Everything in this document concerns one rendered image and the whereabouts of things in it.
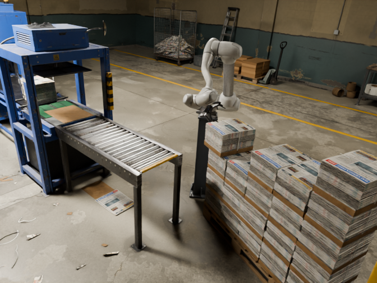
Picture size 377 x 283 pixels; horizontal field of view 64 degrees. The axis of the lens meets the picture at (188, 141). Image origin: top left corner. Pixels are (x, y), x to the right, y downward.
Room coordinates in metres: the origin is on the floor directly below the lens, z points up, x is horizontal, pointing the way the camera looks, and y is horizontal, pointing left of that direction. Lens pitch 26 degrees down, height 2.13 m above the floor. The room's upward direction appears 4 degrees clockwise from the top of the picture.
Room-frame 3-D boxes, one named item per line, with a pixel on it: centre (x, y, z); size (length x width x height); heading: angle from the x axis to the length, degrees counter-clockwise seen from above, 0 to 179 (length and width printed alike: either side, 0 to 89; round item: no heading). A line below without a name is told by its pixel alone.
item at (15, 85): (4.05, 2.40, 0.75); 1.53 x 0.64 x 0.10; 50
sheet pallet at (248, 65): (9.02, -1.60, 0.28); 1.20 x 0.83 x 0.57; 50
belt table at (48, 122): (3.33, 1.52, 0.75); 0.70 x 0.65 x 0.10; 50
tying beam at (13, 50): (3.33, 1.52, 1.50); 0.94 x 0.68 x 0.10; 140
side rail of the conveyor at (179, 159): (2.87, 0.58, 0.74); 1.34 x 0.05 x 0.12; 50
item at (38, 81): (3.69, 1.96, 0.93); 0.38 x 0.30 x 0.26; 50
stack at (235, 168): (2.19, -0.66, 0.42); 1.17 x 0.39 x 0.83; 31
